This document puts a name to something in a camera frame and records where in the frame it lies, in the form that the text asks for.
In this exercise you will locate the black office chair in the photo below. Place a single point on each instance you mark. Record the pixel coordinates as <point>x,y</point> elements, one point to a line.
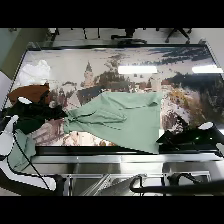
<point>178,32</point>
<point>128,36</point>

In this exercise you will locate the pale green garment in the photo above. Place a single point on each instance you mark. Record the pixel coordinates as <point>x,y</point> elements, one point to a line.
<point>23,150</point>

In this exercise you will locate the white garment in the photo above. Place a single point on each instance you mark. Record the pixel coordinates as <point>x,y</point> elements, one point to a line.
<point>33,73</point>

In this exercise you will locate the green shirt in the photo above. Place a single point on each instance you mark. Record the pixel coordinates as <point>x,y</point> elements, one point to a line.
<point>126,120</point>

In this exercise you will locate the brown garment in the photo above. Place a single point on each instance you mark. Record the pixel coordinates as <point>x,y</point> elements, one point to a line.
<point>28,91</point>

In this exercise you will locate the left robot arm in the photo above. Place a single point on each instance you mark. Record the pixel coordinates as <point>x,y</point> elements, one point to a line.
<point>7,140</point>

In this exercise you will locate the silver frame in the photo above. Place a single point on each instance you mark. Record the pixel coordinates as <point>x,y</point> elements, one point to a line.
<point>100,160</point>

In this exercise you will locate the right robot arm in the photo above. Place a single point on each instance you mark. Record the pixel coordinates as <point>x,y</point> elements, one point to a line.
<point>196,136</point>

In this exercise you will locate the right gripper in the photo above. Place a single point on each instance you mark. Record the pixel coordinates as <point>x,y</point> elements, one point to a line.
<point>168,137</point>

